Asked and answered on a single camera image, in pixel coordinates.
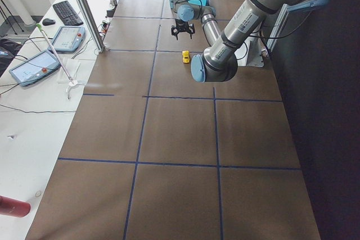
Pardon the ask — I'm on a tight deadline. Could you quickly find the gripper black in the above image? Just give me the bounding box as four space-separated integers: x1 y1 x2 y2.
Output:
171 19 195 40

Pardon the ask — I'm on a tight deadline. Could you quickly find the yellow beetle toy car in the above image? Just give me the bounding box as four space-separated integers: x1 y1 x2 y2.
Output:
182 51 190 64

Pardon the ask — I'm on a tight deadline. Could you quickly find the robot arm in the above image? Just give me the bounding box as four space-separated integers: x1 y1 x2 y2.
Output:
169 0 329 83

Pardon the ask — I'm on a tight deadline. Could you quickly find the black computer keyboard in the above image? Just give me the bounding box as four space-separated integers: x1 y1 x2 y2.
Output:
52 1 83 26

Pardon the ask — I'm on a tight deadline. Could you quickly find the upper teach pendant tablet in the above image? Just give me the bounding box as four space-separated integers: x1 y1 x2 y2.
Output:
51 26 86 53

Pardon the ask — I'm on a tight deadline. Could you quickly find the teach pendant tablet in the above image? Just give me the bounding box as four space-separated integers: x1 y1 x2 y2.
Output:
9 50 60 87
51 26 86 53

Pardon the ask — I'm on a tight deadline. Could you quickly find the black computer mouse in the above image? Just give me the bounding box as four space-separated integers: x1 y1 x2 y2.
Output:
42 18 56 26

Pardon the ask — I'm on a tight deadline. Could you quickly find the lower teach pendant tablet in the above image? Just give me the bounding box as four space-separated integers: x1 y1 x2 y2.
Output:
9 50 60 87

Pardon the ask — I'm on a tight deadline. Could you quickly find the red cylinder bottle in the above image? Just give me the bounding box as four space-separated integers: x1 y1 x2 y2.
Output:
1 196 31 218

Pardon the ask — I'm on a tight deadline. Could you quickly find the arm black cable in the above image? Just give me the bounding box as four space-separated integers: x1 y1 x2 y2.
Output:
173 0 204 16

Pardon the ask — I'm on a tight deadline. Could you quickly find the white camera pole base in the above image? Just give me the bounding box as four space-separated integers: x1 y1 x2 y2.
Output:
235 37 264 67

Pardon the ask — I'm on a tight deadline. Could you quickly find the aluminium frame post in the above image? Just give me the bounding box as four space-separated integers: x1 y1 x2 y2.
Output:
76 0 105 53

